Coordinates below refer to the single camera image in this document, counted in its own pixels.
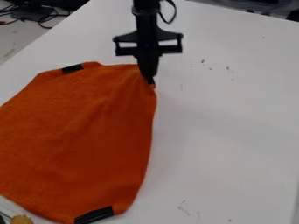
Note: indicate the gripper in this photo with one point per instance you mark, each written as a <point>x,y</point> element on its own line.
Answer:
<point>147,38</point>

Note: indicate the orange cloth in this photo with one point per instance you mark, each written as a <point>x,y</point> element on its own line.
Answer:
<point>78,134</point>

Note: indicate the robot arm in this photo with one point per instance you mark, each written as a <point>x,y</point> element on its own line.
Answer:
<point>145,4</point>

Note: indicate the yellow toy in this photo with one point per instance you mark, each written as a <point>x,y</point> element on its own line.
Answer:
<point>21,220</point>

